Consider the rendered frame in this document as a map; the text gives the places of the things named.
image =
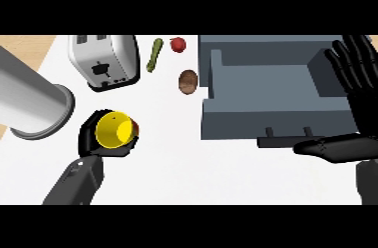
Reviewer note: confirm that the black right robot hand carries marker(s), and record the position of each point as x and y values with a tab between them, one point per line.
361	102

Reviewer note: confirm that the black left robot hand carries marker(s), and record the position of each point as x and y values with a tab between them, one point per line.
88	133

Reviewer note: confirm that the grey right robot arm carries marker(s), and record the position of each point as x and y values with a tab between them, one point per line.
367	182

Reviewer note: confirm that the grey open drawer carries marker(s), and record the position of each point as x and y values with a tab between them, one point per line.
266	88

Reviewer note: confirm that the large grey cylinder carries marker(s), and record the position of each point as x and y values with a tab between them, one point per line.
31	102

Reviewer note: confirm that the silver toaster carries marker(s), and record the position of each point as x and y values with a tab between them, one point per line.
103	62

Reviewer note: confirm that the brown potato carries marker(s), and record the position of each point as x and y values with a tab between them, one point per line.
187	82

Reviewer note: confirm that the green cucumber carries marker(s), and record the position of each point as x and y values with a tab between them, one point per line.
153	55

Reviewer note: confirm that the red tomato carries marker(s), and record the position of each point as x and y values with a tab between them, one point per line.
177	44

